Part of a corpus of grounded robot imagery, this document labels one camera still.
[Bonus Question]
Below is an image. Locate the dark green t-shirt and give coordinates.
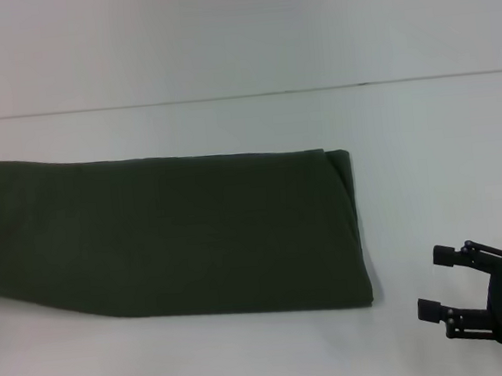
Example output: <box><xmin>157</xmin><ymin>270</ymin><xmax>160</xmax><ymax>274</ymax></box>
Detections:
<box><xmin>0</xmin><ymin>126</ymin><xmax>376</xmax><ymax>339</ymax></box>

